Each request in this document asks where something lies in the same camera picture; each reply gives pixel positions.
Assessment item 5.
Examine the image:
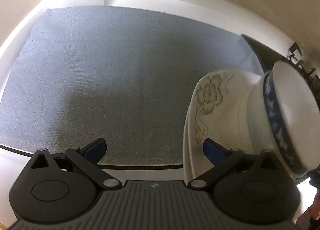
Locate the person's right hand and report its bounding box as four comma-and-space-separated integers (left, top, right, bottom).
307, 189, 320, 230

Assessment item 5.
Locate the black gas stove top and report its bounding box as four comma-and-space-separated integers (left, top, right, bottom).
241, 34, 319, 86

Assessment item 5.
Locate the white bowl blue pattern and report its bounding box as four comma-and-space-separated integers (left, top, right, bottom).
263, 61, 319, 176

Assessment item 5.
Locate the black pot support grate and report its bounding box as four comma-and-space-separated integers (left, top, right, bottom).
287, 42, 319, 88

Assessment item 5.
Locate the grey counter mat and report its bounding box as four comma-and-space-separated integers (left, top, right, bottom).
1, 6, 263, 165

